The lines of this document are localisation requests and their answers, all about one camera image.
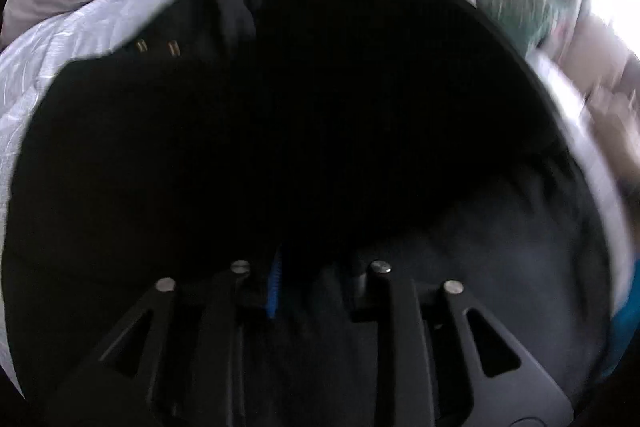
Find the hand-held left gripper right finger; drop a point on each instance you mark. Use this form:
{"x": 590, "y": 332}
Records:
{"x": 372, "y": 292}

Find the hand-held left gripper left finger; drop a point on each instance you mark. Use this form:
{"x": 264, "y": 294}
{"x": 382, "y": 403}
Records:
{"x": 271, "y": 289}

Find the black garment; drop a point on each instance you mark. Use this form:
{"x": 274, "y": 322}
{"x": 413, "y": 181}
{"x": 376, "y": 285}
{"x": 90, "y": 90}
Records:
{"x": 310, "y": 117}

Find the white quilted bedspread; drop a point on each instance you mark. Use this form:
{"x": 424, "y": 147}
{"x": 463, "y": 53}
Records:
{"x": 45, "y": 57}

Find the green patterned cloth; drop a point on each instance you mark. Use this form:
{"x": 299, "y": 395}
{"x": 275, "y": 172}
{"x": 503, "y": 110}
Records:
{"x": 525, "y": 4}

